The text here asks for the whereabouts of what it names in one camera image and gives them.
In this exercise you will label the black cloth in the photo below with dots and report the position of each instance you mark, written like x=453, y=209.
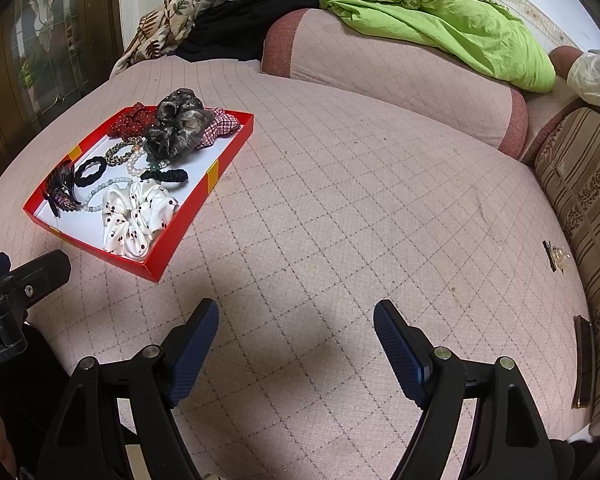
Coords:
x=250, y=25

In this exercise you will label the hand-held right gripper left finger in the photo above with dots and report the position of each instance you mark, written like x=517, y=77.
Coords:
x=192, y=355

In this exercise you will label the red checked scrunchie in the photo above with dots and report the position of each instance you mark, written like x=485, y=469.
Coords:
x=221, y=127

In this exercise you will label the beige leaf print cloth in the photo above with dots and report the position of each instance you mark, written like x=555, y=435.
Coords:
x=165, y=20

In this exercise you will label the plain green sheet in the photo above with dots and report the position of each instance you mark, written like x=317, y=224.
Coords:
x=455, y=35

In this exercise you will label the wooden door with glass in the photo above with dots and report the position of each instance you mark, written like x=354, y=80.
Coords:
x=40, y=60

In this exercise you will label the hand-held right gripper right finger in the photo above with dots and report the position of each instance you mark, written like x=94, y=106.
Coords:
x=400, y=352

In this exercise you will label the white polka dot scrunchie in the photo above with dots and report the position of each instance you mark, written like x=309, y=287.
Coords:
x=135, y=220

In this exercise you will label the black hair claw clip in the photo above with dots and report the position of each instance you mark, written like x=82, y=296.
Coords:
x=60, y=180

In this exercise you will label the white cloth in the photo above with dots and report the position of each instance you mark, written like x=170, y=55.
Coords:
x=597, y=82

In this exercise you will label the dark red scrunchie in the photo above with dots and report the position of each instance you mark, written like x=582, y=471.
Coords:
x=127, y=122

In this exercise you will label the black hair pin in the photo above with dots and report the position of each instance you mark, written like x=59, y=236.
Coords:
x=549, y=255

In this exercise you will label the grey black organza scrunchie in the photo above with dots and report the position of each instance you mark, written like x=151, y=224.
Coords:
x=180, y=125

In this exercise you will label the pink quilted sofa seat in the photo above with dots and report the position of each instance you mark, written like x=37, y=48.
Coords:
x=355, y=235

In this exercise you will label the person's dark pants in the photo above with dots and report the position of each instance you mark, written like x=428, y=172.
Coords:
x=572, y=462

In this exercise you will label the flat brown case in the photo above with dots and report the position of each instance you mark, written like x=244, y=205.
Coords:
x=584, y=360

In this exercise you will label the dark rhinestone hair clip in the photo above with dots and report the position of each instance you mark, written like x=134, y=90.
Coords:
x=65, y=205

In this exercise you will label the brown striped cushion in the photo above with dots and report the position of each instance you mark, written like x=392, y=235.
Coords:
x=585, y=200

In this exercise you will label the red cardboard box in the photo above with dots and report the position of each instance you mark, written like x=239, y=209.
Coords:
x=180, y=245

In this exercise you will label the pink bolster cushion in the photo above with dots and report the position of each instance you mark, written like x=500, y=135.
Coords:
x=380, y=75

